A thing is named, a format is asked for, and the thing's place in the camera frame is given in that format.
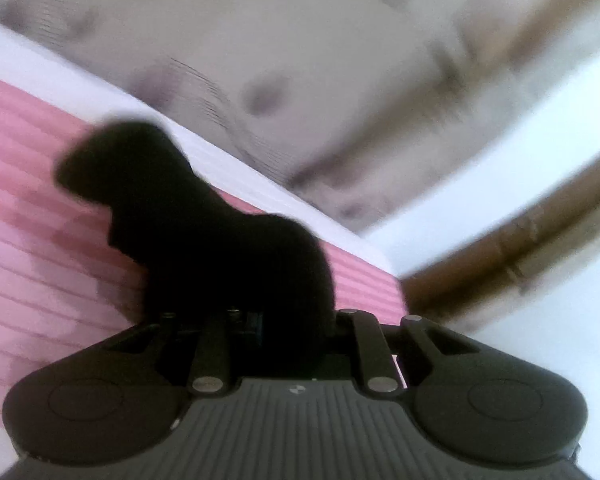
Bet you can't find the black small garment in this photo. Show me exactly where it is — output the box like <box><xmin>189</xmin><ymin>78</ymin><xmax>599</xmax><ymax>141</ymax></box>
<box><xmin>54</xmin><ymin>120</ymin><xmax>335</xmax><ymax>378</ymax></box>

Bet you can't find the brown wooden door frame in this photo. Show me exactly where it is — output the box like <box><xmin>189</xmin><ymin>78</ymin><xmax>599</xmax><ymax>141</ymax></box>
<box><xmin>400</xmin><ymin>157</ymin><xmax>600</xmax><ymax>326</ymax></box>

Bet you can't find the beige leaf-pattern curtain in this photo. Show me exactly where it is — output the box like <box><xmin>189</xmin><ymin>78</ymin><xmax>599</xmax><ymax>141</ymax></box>
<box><xmin>0</xmin><ymin>0</ymin><xmax>600</xmax><ymax>232</ymax></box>

